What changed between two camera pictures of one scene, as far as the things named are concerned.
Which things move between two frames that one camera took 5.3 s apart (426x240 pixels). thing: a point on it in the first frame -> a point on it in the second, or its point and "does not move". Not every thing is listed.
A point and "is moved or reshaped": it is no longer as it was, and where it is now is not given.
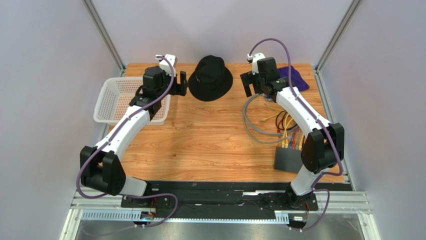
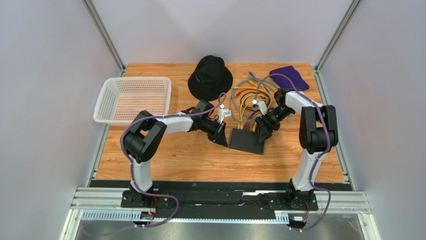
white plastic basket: (116, 94) does not move
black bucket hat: (211, 80) does not move
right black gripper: (250, 81) -> (264, 125)
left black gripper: (179, 89) -> (220, 137)
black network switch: (287, 159) -> (246, 140)
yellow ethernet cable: (264, 119) is moved or reshaped
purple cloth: (296, 78) does not move
